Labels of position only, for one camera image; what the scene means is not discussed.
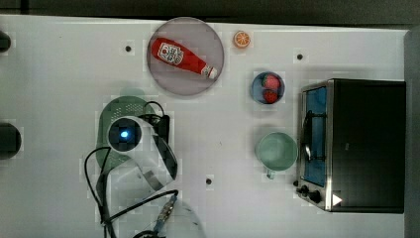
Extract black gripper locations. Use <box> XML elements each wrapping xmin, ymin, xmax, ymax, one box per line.
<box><xmin>140</xmin><ymin>114</ymin><xmax>170</xmax><ymax>142</ymax></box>

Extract green plastic strainer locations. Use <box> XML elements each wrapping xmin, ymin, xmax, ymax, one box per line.
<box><xmin>96</xmin><ymin>96</ymin><xmax>155</xmax><ymax>172</ymax></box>

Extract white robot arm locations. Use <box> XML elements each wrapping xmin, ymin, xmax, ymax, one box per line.
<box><xmin>99</xmin><ymin>116</ymin><xmax>206</xmax><ymax>238</ymax></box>

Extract red ketchup bottle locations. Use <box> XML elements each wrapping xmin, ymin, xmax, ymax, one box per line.
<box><xmin>151</xmin><ymin>38</ymin><xmax>218</xmax><ymax>79</ymax></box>

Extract grey round plate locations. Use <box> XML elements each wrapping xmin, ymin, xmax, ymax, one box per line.
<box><xmin>147</xmin><ymin>17</ymin><xmax>224</xmax><ymax>96</ymax></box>

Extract red toy strawberry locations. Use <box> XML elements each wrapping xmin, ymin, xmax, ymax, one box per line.
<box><xmin>262</xmin><ymin>89</ymin><xmax>278</xmax><ymax>104</ymax></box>

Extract small blue bowl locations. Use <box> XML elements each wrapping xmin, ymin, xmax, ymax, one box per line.
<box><xmin>251</xmin><ymin>71</ymin><xmax>285</xmax><ymax>104</ymax></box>

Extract toy orange slice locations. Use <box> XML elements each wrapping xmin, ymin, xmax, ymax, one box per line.
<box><xmin>233</xmin><ymin>31</ymin><xmax>251</xmax><ymax>49</ymax></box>

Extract pink toy strawberry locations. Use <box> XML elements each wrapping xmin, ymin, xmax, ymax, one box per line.
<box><xmin>262</xmin><ymin>73</ymin><xmax>281</xmax><ymax>90</ymax></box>

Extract green plastic mug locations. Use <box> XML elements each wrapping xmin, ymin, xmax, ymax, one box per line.
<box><xmin>255</xmin><ymin>132</ymin><xmax>298</xmax><ymax>179</ymax></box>

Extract black cylinder at edge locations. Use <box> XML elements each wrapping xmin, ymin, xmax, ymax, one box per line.
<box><xmin>0</xmin><ymin>123</ymin><xmax>22</xmax><ymax>160</ymax></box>

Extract black round table fixture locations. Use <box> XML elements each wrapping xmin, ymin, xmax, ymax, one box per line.
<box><xmin>0</xmin><ymin>31</ymin><xmax>11</xmax><ymax>53</ymax></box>

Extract black toaster oven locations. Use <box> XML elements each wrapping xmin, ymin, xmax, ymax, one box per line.
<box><xmin>293</xmin><ymin>78</ymin><xmax>406</xmax><ymax>213</ymax></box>

